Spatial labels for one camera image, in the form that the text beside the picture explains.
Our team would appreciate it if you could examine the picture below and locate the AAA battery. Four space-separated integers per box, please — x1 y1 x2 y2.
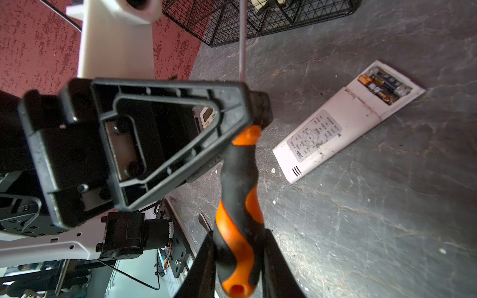
358 74 400 106
367 67 412 97

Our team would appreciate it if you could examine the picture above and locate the orange black screwdriver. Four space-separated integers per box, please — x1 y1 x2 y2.
213 0 266 298

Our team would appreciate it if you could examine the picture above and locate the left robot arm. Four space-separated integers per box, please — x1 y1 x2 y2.
1 78 273 241

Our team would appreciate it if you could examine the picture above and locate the small white AC remote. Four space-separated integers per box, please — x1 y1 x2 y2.
193 106 216 132

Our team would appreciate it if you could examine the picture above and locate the black wire rack organizer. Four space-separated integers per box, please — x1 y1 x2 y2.
163 0 361 47

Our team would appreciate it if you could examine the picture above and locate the long white remote control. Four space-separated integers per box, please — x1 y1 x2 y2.
273 60 425 183

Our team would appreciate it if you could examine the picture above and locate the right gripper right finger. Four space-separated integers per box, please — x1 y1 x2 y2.
262 229 305 298

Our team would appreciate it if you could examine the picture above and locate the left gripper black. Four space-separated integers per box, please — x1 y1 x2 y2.
17 78 273 229

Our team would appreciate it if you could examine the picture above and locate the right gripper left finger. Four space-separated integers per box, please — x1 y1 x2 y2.
174 231 216 298

